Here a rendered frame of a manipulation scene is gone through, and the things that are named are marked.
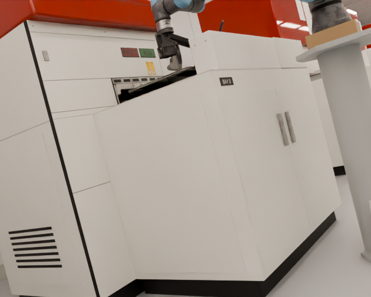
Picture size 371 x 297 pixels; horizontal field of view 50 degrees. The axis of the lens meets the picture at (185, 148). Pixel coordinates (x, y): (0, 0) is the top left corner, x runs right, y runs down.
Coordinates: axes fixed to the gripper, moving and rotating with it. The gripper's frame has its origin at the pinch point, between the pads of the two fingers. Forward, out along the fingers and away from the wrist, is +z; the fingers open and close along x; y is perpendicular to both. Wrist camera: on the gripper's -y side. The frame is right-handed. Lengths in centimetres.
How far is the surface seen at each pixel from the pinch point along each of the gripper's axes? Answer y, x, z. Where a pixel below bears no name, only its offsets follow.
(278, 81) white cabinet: -35.3, 21.2, 15.9
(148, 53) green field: 3.7, -27.6, -18.2
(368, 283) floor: -20, 64, 92
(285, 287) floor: -1, 43, 92
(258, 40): -26.9, 26.6, -2.1
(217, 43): 1.9, 45.1, 0.6
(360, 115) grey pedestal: -42, 55, 38
